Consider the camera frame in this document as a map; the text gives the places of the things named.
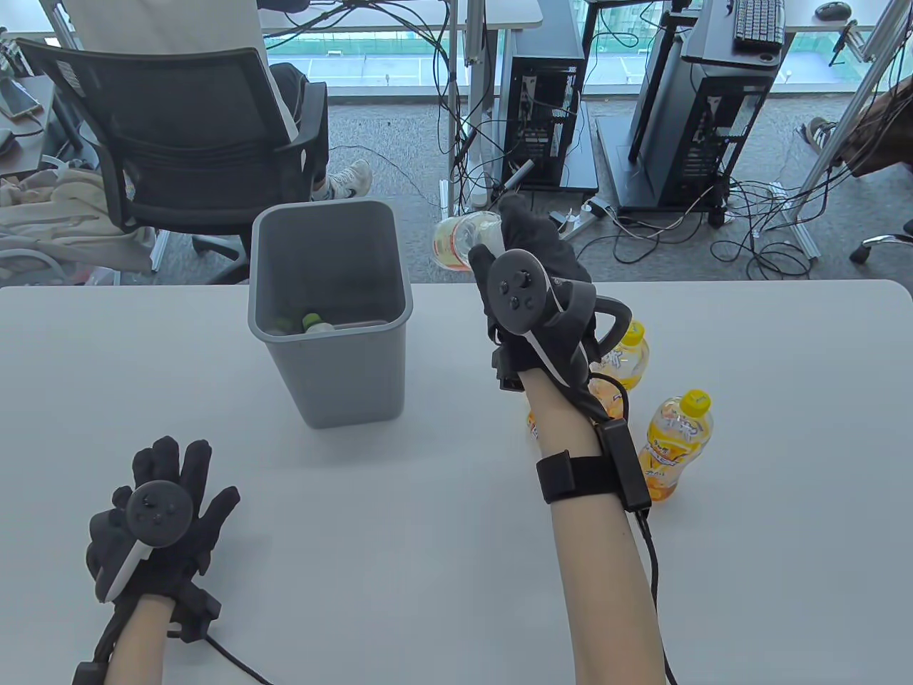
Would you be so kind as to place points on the black computer mouse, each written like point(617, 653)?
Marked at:
point(833, 10)

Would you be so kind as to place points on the person's right forearm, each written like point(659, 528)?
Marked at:
point(592, 571)

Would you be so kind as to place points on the person's left forearm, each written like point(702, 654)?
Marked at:
point(139, 649)

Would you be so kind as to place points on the smartphone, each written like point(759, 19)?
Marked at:
point(20, 100)

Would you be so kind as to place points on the green and white bottle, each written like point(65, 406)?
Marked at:
point(311, 322)

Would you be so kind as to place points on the black mesh office chair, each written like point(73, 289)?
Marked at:
point(178, 143)

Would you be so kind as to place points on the black keyboard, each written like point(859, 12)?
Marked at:
point(760, 25)

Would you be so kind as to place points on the grey desk leg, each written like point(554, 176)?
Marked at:
point(476, 107)

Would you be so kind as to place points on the black computer tower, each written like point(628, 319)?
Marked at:
point(720, 128)
point(546, 114)

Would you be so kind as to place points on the person's left hand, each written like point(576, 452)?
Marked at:
point(207, 528)

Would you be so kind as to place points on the aluminium frame leg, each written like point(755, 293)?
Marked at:
point(849, 107)

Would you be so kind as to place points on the chrome chair base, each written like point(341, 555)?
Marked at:
point(881, 242)

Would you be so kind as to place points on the grey plastic bin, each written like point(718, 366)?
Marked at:
point(342, 371)

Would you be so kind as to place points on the white desk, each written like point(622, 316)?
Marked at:
point(499, 14)

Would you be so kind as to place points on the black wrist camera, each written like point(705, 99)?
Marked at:
point(508, 371)
point(196, 614)

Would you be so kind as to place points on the person's right hand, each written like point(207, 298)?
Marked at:
point(549, 250)

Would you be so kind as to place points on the black round hand controller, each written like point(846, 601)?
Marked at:
point(517, 289)
point(157, 510)

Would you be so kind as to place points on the white power strip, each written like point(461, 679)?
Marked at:
point(581, 221)

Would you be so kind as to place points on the beige cloth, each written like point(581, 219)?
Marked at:
point(57, 207)

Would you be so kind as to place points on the dark desk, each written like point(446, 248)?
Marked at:
point(36, 143)

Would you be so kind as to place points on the clear bottle red cream label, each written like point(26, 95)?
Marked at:
point(456, 239)

